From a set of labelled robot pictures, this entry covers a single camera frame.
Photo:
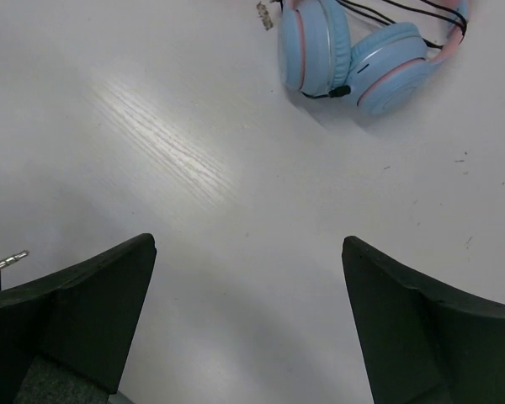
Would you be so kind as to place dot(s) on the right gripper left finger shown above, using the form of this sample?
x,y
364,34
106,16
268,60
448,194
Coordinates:
x,y
65,337

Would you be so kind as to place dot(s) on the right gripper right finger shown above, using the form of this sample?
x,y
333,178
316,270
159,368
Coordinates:
x,y
422,340

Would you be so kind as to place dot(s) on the blue pink cat headphones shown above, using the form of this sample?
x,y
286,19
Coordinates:
x,y
378,73

